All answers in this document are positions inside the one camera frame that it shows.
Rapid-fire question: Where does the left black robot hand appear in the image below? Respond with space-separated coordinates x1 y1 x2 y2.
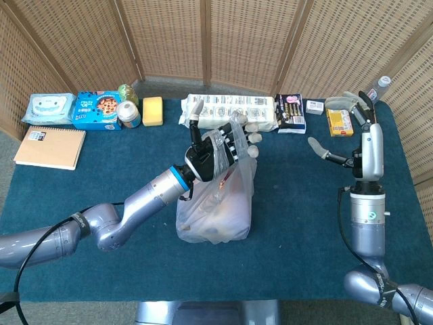
184 99 263 182

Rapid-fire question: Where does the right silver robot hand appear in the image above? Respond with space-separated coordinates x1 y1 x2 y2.
307 90 385 180

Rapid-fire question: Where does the clear plastic shopping bag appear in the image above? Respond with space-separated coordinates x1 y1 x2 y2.
175 113 258 245

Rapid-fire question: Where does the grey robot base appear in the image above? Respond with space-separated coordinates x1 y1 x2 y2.
134 299 282 325

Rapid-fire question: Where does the orange snack packet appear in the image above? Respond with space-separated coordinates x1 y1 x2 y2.
216 169 245 191

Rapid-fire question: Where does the yellow box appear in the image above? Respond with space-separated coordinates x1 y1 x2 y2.
325 107 355 137

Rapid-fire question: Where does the white bagged package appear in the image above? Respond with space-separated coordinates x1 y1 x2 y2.
181 196 252 243

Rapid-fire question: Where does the clear water bottle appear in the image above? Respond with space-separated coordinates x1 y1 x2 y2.
365 75 392 102

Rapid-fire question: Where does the yellow sponge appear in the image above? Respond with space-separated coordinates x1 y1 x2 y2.
142 96 164 127

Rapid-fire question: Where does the small white box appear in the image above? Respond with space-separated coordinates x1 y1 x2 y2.
306 100 325 116

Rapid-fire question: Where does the white long snack package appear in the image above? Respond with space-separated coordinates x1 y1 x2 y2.
178 93 279 133

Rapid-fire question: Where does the white lidded snack jar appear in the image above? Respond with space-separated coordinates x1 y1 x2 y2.
116 100 141 129

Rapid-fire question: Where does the black snack packet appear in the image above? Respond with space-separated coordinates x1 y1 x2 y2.
274 93 307 135

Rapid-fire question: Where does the teal table cloth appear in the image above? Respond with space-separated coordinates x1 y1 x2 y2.
0 97 433 303

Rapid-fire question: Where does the green bottle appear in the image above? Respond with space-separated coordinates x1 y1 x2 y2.
117 83 140 108

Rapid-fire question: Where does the blue cookie box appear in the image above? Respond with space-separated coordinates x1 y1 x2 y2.
72 89 123 131

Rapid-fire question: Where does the wicker folding screen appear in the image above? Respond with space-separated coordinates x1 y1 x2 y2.
0 0 433 238

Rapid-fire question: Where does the brown spiral notebook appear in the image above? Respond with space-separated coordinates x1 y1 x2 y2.
13 125 87 171

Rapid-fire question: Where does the light blue wet wipes pack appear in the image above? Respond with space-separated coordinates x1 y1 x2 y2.
21 93 77 125

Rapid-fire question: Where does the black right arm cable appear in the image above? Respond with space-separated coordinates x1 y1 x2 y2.
338 186 419 325

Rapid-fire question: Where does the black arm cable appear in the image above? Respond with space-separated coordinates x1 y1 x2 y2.
0 202 124 325
338 186 419 325

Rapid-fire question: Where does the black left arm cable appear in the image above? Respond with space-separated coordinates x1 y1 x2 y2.
0 202 124 325

